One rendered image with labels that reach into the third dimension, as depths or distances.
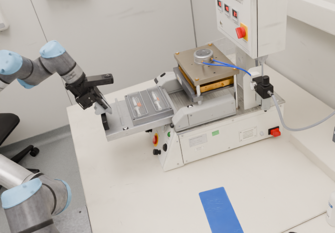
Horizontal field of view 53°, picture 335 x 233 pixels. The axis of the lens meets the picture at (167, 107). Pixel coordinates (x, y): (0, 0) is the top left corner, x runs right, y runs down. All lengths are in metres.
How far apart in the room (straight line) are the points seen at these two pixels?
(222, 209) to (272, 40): 0.62
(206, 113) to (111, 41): 1.65
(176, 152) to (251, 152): 0.32
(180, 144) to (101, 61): 1.65
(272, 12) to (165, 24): 1.75
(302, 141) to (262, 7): 0.56
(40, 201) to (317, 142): 1.02
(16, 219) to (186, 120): 0.65
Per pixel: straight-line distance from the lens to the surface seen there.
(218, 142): 1.38
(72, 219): 1.36
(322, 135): 1.48
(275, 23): 1.24
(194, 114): 1.27
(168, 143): 1.35
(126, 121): 1.33
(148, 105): 1.35
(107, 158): 1.54
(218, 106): 1.29
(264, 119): 1.42
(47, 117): 3.02
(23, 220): 1.06
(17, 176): 1.25
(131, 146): 1.56
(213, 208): 1.25
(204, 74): 1.26
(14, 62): 1.12
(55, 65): 1.22
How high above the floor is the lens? 1.74
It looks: 34 degrees down
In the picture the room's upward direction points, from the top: 11 degrees counter-clockwise
